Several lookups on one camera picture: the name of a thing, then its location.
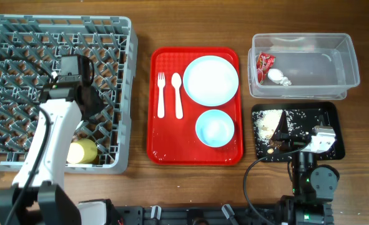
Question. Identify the red plastic tray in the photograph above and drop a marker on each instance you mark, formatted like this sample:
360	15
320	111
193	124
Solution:
172	141

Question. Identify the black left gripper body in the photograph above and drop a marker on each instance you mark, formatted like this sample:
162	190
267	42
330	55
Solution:
97	104

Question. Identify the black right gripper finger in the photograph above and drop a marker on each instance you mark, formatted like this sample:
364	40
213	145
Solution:
322	120
281	133

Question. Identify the white tissue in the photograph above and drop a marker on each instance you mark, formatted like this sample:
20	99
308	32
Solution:
276	76

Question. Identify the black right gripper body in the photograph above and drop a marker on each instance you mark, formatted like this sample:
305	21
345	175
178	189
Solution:
293	144

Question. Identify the red snack wrapper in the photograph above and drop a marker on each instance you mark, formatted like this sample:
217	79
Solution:
264	63

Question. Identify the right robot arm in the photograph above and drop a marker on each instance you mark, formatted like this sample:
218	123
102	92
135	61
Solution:
313	185

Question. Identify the clear plastic bin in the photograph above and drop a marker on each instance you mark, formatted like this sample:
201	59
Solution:
318	65

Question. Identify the yellow plastic cup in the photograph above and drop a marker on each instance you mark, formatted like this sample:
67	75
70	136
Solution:
82	152

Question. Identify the large light blue plate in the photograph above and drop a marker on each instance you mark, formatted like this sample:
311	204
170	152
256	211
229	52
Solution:
210	81

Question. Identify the black tray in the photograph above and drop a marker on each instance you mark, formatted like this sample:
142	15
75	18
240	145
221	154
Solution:
301	119

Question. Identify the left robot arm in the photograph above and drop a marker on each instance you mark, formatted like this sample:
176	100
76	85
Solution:
37	195

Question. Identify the white plastic spoon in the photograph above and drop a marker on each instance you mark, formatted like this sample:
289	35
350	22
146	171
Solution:
176	83

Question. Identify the food scraps with rice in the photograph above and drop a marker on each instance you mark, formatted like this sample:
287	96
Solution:
280	132

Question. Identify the small light blue bowl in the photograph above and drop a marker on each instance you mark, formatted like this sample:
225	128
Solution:
214	128

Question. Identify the grey dishwasher rack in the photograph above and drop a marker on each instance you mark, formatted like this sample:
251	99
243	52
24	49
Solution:
31	47

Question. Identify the white plastic fork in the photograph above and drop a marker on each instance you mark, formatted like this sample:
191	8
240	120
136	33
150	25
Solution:
161	85

